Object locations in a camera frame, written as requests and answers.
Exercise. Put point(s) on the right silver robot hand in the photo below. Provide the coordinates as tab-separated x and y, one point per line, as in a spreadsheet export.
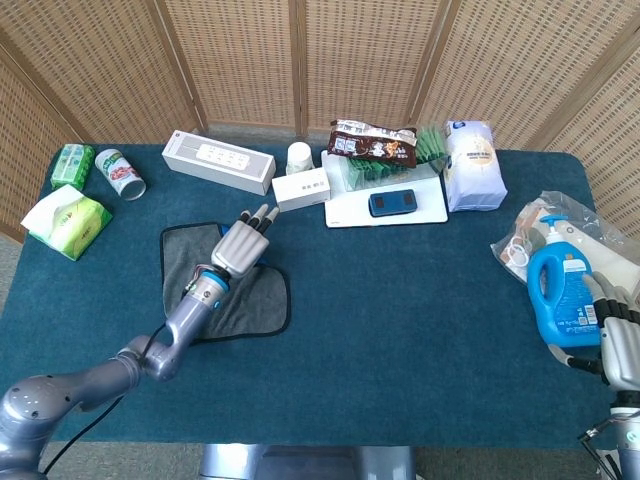
620	345

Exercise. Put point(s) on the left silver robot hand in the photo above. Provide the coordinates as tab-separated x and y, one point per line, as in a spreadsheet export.
240	247

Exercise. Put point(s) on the grey and blue cloth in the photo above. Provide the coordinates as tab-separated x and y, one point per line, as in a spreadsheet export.
260	300

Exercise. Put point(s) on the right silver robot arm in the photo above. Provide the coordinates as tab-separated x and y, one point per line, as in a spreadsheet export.
627	435

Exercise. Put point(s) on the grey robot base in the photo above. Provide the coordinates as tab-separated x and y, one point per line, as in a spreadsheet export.
300	462

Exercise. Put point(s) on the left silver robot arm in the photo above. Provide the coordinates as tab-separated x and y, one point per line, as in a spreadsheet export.
190	315

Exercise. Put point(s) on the blue detergent bottle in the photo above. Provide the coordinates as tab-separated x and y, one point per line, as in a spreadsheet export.
560	300

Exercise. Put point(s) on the small white cardboard box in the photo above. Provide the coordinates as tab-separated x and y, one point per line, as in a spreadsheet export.
300	190

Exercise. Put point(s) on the long white power strip box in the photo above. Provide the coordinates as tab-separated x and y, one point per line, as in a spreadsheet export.
215	160

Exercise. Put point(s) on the white paper cup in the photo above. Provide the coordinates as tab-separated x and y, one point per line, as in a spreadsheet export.
299	157

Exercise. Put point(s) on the white board with dark rim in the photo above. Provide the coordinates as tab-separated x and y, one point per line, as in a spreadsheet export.
345	212

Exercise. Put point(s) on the clear plastic bag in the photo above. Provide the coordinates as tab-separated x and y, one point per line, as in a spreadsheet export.
600	235

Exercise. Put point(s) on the green and white can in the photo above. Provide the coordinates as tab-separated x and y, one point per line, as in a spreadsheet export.
117	170

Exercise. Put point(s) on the blue whiteboard eraser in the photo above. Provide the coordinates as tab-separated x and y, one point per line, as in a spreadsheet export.
392	204

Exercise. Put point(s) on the brown snack bag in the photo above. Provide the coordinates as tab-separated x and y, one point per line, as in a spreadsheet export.
375	147

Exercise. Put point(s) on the green soft tissue pack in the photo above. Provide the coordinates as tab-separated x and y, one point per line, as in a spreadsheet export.
70	220

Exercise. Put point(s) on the blue table cover cloth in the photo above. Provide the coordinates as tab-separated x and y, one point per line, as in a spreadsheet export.
400	325

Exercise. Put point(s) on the green wet wipes pack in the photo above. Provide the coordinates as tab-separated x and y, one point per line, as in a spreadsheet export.
72	162

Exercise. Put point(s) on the clear box of green sachets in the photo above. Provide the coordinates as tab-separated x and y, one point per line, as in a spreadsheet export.
430	145

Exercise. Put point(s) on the woven rattan folding screen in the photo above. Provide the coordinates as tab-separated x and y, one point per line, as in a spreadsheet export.
350	60

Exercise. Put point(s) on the white paper sack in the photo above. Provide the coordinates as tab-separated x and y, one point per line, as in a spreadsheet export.
472	165

